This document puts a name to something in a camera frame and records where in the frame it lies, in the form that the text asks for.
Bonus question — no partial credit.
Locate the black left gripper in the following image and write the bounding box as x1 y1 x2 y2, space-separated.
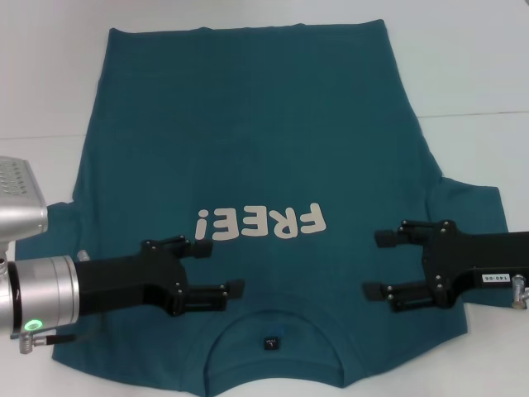
76 234 246 318

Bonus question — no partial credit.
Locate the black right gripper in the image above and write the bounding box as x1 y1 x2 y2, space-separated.
361 218 529 313

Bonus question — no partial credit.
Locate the teal shirt with FREE print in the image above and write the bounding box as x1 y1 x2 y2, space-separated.
14 18 529 392

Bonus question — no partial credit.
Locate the left arm cable with plug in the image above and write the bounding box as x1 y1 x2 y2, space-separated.
11 332 79 355

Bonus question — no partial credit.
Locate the left wrist camera housing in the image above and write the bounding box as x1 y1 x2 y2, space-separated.
0 155 50 262

